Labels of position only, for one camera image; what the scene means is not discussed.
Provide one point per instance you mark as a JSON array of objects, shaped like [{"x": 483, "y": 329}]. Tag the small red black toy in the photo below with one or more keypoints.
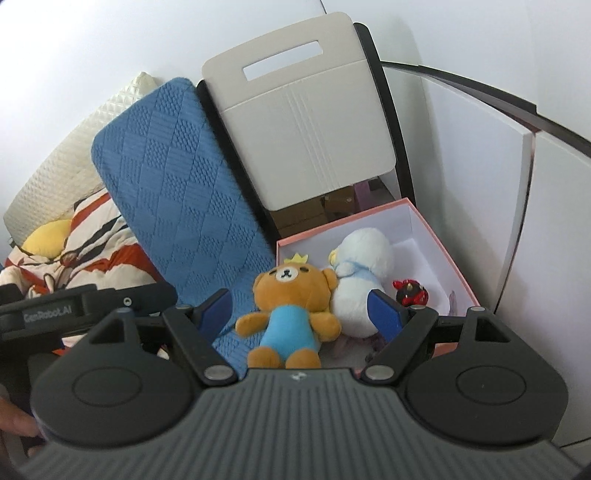
[{"x": 408, "y": 293}]

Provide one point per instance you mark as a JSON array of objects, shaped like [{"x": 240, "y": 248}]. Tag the brown bear plush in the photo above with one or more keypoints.
[{"x": 288, "y": 323}]

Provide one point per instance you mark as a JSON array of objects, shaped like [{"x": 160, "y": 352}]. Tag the white duck plush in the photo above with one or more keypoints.
[{"x": 364, "y": 267}]

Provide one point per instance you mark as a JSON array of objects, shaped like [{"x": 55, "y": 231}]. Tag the pink cardboard box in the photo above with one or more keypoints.
[{"x": 443, "y": 258}]

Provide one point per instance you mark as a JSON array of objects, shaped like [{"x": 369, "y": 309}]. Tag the cream quilted pillow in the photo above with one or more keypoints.
[{"x": 69, "y": 157}]

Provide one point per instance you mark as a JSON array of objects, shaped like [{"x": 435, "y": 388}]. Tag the small pink trinket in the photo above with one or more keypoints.
[{"x": 455, "y": 304}]

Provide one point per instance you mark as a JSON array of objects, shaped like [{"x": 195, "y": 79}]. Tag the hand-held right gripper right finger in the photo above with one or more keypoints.
[{"x": 383, "y": 314}]

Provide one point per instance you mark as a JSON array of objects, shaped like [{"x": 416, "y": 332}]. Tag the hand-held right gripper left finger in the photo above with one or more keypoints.
[{"x": 217, "y": 309}]

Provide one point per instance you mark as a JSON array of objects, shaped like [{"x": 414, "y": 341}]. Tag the black curved bar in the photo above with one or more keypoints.
[{"x": 531, "y": 116}]

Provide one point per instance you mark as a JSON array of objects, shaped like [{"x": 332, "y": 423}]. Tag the blue quilted mat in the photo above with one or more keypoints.
[{"x": 175, "y": 184}]

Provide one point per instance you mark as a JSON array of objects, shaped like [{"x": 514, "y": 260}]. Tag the orange black striped blanket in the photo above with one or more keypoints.
[{"x": 115, "y": 249}]

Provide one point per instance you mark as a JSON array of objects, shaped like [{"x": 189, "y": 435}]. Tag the person's left hand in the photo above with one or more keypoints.
[{"x": 16, "y": 420}]

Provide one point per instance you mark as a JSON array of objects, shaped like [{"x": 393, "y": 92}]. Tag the white cabinet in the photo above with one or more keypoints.
[{"x": 461, "y": 184}]

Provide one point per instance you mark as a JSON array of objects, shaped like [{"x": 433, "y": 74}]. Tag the yellow plush pillow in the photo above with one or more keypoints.
[{"x": 46, "y": 237}]

